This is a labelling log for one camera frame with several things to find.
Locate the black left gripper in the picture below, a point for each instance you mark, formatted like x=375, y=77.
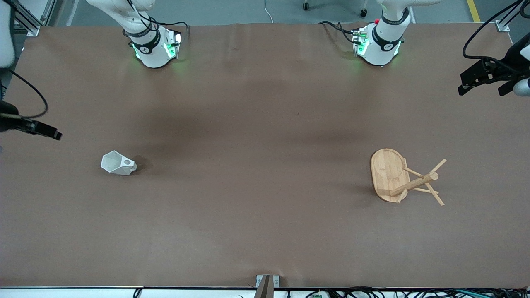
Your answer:
x=507, y=67

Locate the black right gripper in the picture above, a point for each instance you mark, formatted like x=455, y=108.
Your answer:
x=8, y=116

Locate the white faceted cup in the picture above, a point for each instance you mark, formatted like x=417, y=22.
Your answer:
x=116, y=163

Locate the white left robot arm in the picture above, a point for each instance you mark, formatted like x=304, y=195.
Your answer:
x=379, y=51

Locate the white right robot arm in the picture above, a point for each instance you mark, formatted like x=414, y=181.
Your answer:
x=151, y=56

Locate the wooden cup rack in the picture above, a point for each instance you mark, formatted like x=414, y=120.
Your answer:
x=387, y=174

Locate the black caster wheel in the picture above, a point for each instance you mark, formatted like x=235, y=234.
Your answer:
x=305, y=6
x=363, y=13

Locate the aluminium corner bracket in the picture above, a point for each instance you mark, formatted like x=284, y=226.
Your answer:
x=503, y=28

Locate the aluminium frame profile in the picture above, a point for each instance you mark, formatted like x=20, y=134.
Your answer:
x=25, y=18

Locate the dark camera post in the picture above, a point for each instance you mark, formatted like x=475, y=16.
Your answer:
x=264, y=289

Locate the grey metal table bracket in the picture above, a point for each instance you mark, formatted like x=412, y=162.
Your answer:
x=276, y=280

